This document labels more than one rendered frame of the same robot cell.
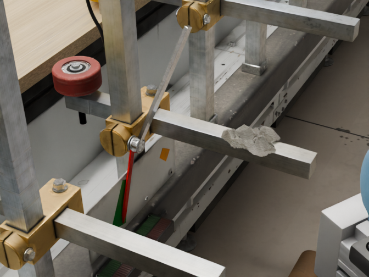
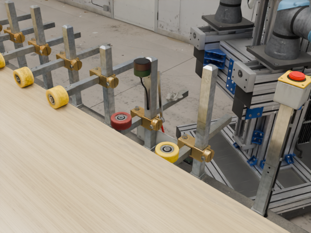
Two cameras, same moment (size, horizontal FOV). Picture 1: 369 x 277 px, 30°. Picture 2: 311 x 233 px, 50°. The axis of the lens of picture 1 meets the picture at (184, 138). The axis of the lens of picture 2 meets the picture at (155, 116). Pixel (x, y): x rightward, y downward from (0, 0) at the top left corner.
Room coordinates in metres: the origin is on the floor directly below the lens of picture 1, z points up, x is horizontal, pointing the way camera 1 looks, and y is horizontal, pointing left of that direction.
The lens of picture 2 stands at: (0.67, 1.18, 1.61)
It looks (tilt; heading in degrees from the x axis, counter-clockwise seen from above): 34 degrees down; 281
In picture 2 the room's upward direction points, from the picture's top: 1 degrees clockwise
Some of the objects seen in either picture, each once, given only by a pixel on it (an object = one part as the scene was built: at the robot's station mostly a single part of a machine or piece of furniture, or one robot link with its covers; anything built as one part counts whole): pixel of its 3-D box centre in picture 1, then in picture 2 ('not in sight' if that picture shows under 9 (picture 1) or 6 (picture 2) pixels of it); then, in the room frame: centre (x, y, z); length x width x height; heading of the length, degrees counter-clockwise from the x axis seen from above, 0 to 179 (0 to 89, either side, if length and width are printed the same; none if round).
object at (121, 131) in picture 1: (134, 121); (146, 119); (0.92, 0.08, 0.85); 0.13 x 0.06 x 0.05; 150
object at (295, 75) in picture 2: not in sight; (296, 76); (0.46, 0.34, 1.22); 0.04 x 0.04 x 0.02
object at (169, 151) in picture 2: not in sight; (166, 160); (0.79, 0.32, 0.85); 0.08 x 0.08 x 0.11
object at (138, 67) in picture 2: not in sight; (141, 64); (0.92, 0.13, 1.11); 0.06 x 0.06 x 0.02
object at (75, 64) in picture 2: not in sight; (69, 61); (1.35, -0.17, 0.95); 0.13 x 0.06 x 0.05; 150
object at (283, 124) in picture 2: not in sight; (272, 163); (0.46, 0.34, 0.93); 0.05 x 0.04 x 0.45; 150
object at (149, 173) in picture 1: (135, 190); (159, 139); (0.86, 0.08, 0.75); 0.26 x 0.01 x 0.10; 150
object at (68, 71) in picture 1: (79, 94); (121, 128); (1.00, 0.17, 0.85); 0.08 x 0.08 x 0.11
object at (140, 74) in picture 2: not in sight; (142, 70); (0.92, 0.13, 1.09); 0.06 x 0.06 x 0.02
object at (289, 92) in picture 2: not in sight; (292, 90); (0.46, 0.34, 1.18); 0.07 x 0.07 x 0.08; 60
